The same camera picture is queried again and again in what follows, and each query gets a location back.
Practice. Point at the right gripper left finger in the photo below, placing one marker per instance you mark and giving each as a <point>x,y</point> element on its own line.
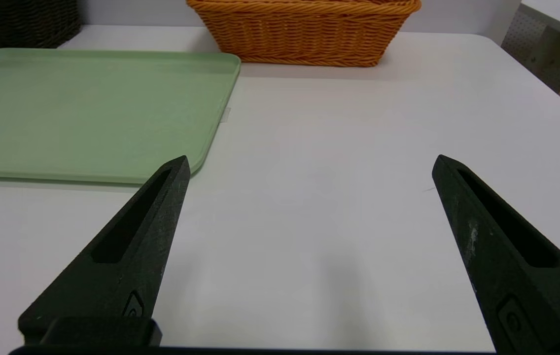
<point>122,266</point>

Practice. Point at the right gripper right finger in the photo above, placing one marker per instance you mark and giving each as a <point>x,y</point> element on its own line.
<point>521,281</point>

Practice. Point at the dark brown wicker basket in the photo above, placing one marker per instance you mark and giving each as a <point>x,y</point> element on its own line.
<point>18,24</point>

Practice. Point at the orange wicker basket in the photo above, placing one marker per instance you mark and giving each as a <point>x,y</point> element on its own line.
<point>304,34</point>

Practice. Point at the light green plastic tray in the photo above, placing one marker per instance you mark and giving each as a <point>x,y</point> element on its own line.
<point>87,113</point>

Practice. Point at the small clear tape piece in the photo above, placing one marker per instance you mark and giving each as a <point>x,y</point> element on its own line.
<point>226,114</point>

